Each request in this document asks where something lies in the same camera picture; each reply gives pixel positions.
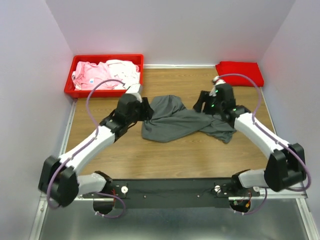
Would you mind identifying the dark grey t shirt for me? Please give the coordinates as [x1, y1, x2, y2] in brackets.
[141, 95, 236, 144]

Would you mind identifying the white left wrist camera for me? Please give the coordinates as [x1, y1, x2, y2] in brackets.
[125, 84, 143, 99]

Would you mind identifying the folded red t shirt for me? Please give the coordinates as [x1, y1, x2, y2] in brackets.
[215, 61, 265, 87]

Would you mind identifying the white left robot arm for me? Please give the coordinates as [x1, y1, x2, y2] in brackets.
[38, 93, 154, 207]

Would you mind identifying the white t shirt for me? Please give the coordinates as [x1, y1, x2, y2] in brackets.
[105, 59, 141, 90]

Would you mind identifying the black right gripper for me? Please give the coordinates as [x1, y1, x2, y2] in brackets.
[192, 90, 223, 116]

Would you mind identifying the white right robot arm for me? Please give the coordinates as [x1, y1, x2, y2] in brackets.
[193, 83, 307, 196]

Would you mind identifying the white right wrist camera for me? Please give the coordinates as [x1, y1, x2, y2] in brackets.
[209, 76, 226, 97]

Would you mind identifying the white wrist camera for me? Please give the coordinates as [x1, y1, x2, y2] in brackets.
[125, 84, 143, 99]
[209, 76, 226, 97]

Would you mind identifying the red plastic bin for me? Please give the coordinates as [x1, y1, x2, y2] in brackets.
[64, 54, 145, 98]

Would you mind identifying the pink t shirt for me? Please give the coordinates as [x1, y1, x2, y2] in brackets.
[71, 61, 120, 91]

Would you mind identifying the aluminium frame rail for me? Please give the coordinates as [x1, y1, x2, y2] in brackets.
[29, 99, 312, 240]

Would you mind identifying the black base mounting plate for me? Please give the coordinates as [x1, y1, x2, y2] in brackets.
[82, 176, 261, 210]

